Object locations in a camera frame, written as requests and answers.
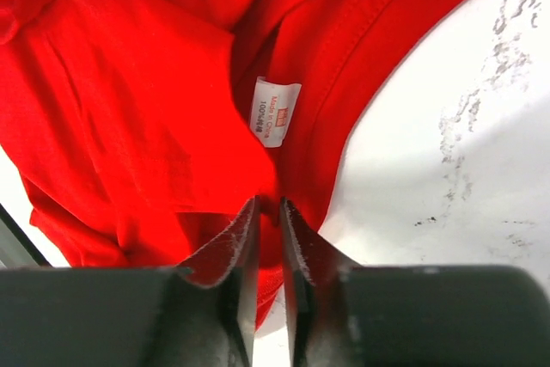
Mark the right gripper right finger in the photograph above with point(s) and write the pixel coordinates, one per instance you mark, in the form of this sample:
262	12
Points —
316	313

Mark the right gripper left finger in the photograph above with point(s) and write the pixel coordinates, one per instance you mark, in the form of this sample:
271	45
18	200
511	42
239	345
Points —
224	276

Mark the red t-shirt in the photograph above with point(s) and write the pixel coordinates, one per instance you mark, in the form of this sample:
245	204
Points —
141	127

